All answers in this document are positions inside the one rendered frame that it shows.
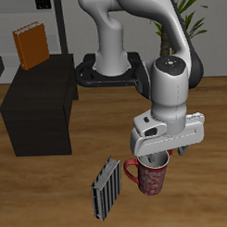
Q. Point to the green pot plant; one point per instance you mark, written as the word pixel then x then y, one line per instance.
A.
pixel 165 39

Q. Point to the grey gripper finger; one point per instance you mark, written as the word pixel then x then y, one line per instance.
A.
pixel 183 151
pixel 151 158

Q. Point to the flat black base plate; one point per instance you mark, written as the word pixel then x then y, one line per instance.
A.
pixel 86 78

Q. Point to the dark wooden cabinet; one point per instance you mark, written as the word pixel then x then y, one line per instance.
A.
pixel 38 115

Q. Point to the red patterned mug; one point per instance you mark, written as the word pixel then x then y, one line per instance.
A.
pixel 151 180

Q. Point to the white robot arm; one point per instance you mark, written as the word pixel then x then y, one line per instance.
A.
pixel 168 95

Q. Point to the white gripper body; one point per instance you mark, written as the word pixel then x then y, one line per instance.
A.
pixel 178 139

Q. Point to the black binders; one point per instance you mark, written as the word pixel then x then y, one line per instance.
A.
pixel 43 2

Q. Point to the orange book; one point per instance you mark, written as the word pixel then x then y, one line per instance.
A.
pixel 32 47

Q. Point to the black striped book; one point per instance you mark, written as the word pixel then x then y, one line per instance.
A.
pixel 107 192

